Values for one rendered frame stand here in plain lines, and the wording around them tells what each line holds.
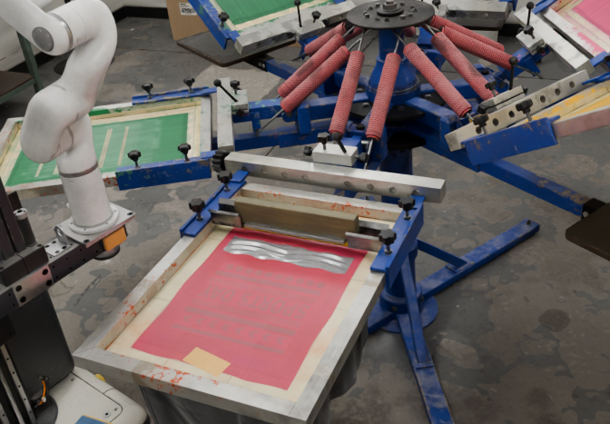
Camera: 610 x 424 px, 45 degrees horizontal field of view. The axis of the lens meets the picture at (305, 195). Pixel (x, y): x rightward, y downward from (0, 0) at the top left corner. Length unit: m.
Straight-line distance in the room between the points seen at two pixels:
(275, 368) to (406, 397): 1.27
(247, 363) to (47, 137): 0.66
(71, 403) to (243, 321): 1.07
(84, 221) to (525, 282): 2.10
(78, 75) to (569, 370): 2.12
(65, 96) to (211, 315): 0.62
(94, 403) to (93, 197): 1.02
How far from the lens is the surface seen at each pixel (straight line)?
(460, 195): 3.96
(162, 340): 1.80
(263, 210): 2.01
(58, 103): 1.66
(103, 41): 1.64
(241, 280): 1.92
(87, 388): 2.76
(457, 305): 3.26
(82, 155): 1.82
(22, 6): 1.59
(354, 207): 2.09
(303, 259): 1.95
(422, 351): 2.92
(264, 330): 1.76
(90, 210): 1.88
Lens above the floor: 2.12
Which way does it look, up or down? 32 degrees down
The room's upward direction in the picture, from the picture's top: 7 degrees counter-clockwise
